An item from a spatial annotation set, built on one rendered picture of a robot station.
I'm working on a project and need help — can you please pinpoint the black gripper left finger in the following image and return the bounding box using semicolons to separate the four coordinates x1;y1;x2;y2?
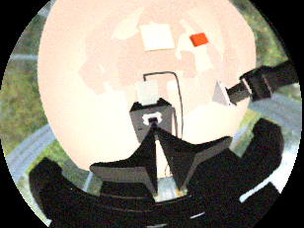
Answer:
89;129;159;197

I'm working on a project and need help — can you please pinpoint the red-orange rectangular block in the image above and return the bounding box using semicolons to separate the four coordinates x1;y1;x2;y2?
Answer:
190;33;209;48

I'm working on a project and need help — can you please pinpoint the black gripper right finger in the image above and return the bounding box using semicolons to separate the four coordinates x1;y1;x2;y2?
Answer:
157;128;233;190

